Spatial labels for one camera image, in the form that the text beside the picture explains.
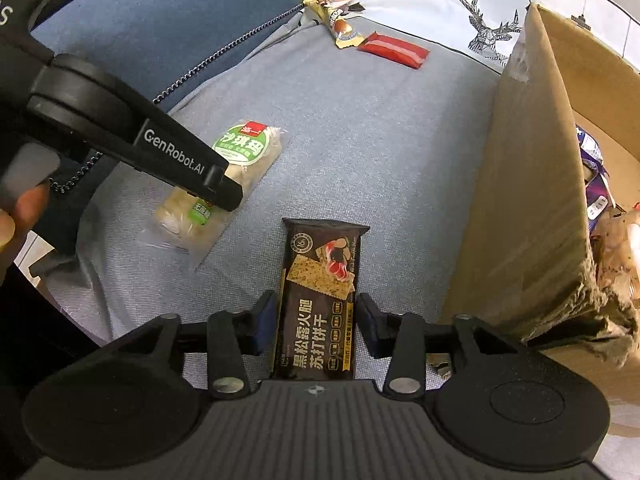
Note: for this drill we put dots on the cardboard box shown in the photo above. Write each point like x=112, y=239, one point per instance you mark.
x=530, y=185

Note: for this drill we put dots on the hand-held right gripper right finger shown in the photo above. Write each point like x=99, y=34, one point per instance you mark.
x=367, y=325

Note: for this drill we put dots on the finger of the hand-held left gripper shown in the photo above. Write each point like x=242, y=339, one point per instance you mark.
x=185, y=155

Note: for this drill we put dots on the grey sofa seat cushion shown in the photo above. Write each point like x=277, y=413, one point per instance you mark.
x=375, y=160

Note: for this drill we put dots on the yellow snack packet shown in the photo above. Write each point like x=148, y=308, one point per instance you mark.
x=340, y=25

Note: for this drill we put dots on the blue fabric cushion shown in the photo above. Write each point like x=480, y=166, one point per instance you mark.
x=175, y=10

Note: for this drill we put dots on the clear green label nougat packet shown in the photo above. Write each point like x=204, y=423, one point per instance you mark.
x=250, y=150

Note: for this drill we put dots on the person's left hand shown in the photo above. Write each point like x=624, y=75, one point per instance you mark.
x=20, y=215

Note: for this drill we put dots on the black cracker packet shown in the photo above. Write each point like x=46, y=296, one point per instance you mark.
x=320, y=310

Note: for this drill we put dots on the clear brown snack packet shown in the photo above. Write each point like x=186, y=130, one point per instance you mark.
x=620, y=255

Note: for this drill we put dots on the white deer print bag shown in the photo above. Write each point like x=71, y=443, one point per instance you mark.
x=425, y=0

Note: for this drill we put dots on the red wrapper snack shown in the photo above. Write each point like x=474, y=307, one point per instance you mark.
x=395, y=50

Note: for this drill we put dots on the white and purple snack packet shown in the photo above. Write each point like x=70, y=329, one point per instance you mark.
x=592, y=160

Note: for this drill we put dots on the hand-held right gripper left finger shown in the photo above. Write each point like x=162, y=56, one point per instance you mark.
x=265, y=322

